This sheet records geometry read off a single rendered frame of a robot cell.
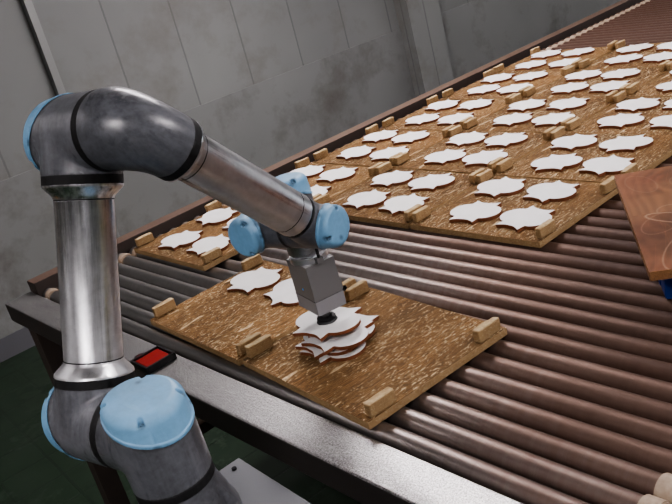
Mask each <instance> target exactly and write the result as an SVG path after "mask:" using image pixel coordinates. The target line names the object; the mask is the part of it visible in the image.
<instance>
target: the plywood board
mask: <svg viewBox="0 0 672 504"><path fill-rule="evenodd" d="M614 180H615V184H616V187H617V190H618V193H619V196H620V198H621V201H622V204H623V207H624V210H625V212H626V215H627V218H628V221H629V224H630V226H631V229H632V232H633V235H634V238H635V240H636V243H637V246H638V249H639V252H640V254H641V257H642V260H643V263H644V266H645V268H646V271H647V274H648V277H649V280H650V281H657V280H664V279H671V278H672V166H666V167H660V168H655V169H649V170H643V171H637V172H631V173H625V174H620V175H614Z"/></svg>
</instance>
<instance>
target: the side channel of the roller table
mask: <svg viewBox="0 0 672 504"><path fill-rule="evenodd" d="M641 1H642V0H621V1H619V2H617V3H615V4H613V5H611V6H608V7H606V8H604V9H602V10H600V11H598V12H596V13H594V14H592V15H589V16H587V17H585V18H583V19H581V20H579V21H577V22H575V23H572V24H570V25H568V26H566V27H564V28H562V29H560V30H558V31H555V32H553V33H551V34H549V35H547V36H545V37H543V38H541V39H539V40H536V41H534V42H532V43H530V44H528V45H526V46H524V47H522V48H519V49H517V50H515V51H513V52H511V53H509V54H507V55H505V56H502V57H500V58H498V59H496V60H494V61H492V62H490V63H488V64H485V65H483V66H481V67H479V68H477V69H475V70H473V71H471V72H469V73H466V74H464V75H462V76H460V77H458V78H456V79H454V80H452V81H449V82H447V83H445V84H443V85H441V86H439V87H437V88H435V89H432V90H430V91H428V92H426V93H424V94H422V95H420V96H418V97H416V98H413V99H411V100H409V101H407V102H405V103H403V104H401V105H399V106H396V107H394V108H392V109H390V110H388V111H386V112H384V113H382V114H379V115H377V116H375V117H373V118H371V119H369V120H367V121H365V122H362V123H360V124H358V125H356V126H354V127H352V128H350V129H348V130H346V131H343V132H341V133H339V134H337V135H335V136H333V137H331V138H329V139H326V140H324V141H322V142H320V143H318V144H316V145H314V146H312V147H309V148H307V149H305V150H303V151H301V152H299V153H297V154H295V155H293V156H290V157H288V158H286V159H284V160H282V161H280V162H278V163H276V164H273V165H271V166H269V167H267V168H265V169H263V170H264V171H266V172H267V173H269V174H271V175H272V176H274V177H277V176H279V175H282V174H285V173H287V172H291V171H293V170H295V169H296V168H295V164H294V162H296V161H299V160H302V159H304V158H306V157H308V158H309V160H310V162H313V161H314V160H315V159H314V157H313V154H314V153H316V152H318V151H320V150H322V149H324V148H327V150H328V153H331V152H333V151H334V150H335V149H337V148H342V147H343V146H344V145H345V144H349V143H352V142H353V141H354V140H355V139H360V138H362V136H363V135H366V132H365V129H366V128H368V127H370V126H372V125H374V124H378V128H379V129H380V127H382V121H384V120H385V119H387V118H389V117H394V121H397V119H398V118H403V117H405V116H406V115H407V114H411V113H413V112H414V111H415V110H419V109H421V108H422V107H423V106H428V105H427V101H426V99H428V98H430V97H432V96H434V95H438V99H442V98H443V97H442V92H443V91H445V90H447V89H449V88H453V90H454V91H459V90H460V89H461V88H465V87H467V86H468V85H469V84H473V83H475V81H479V80H482V78H483V72H486V71H488V70H489V69H493V67H496V66H498V65H499V64H504V67H508V66H509V65H510V64H514V63H516V62H517V61H520V60H522V59H523V58H525V57H528V56H529V55H530V50H531V49H533V48H535V47H540V50H542V49H543V48H547V47H548V46H549V45H553V44H554V43H555V42H560V40H562V39H566V37H570V36H572V34H576V33H577V32H578V31H582V30H583V29H584V28H588V27H589V26H592V25H594V24H595V23H599V22H600V21H601V20H605V18H609V17H610V16H611V15H615V14H616V13H619V12H621V10H626V8H629V7H631V6H632V5H636V3H640V2H641ZM213 201H215V199H214V198H212V197H210V196H206V197H203V198H201V199H199V200H197V201H195V202H193V203H191V204H189V205H186V206H184V207H182V208H180V209H178V210H176V211H174V212H172V213H170V214H167V215H165V216H163V217H161V218H159V219H157V220H155V221H153V222H150V223H148V224H146V225H144V226H142V227H140V228H138V229H136V230H133V231H131V232H129V233H127V234H125V235H123V236H121V237H119V238H117V255H118V254H120V253H129V251H130V249H131V248H132V247H135V246H136V247H138V246H137V245H136V242H135V239H136V238H138V237H140V236H142V235H144V234H146V233H149V232H151V233H152V234H153V237H154V238H156V237H157V236H158V235H159V234H164V233H167V232H169V230H170V229H171V228H177V227H179V226H181V225H182V224H183V223H184V222H189V221H191V220H193V219H194V218H195V217H196V216H202V215H204V214H205V213H206V209H205V207H204V206H205V205H207V204H209V203H211V202H213ZM27 283H28V285H29V287H30V290H31V292H33V293H35V294H37V295H39V296H42V297H43V292H44V291H45V290H46V289H47V288H56V289H58V269H57V267H55V268H53V269H51V270H49V271H47V272H44V273H42V274H40V275H38V276H36V277H34V278H32V279H30V280H28V281H27Z"/></svg>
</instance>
